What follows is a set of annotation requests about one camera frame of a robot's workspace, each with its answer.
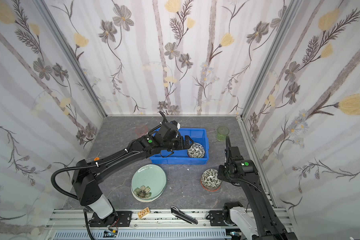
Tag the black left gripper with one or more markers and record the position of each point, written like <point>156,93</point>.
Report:
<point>182,142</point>

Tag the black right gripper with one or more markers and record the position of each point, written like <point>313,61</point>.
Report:
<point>230,153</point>

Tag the black white patterned bowl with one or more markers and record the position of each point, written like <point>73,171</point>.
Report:
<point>196,151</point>

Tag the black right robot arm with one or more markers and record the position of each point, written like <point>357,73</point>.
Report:
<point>265,225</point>

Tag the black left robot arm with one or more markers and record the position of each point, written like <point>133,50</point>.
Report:
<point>88,175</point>

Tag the blue plastic bin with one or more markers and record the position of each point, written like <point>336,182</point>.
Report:
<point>181,157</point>

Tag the red pink glass bowl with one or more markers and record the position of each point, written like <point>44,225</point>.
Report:
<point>211,189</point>

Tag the pink transparent cup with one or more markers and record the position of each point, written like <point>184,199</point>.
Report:
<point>141,131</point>

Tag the green transparent cup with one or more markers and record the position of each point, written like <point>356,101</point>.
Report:
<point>222,133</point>

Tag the green floral plate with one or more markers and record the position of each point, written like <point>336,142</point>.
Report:
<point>151,176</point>

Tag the black folding tool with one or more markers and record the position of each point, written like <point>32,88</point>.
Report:
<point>182,216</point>

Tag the small wooden block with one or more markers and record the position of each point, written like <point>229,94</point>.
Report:
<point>144,212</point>

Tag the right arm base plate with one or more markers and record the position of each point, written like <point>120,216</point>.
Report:
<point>216,218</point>

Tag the white perforated cable tray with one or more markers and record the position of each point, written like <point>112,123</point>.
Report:
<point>163,234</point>

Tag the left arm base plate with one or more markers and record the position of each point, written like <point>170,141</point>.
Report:
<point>116,219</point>

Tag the aluminium rail frame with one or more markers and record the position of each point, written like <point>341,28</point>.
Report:
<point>71,225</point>

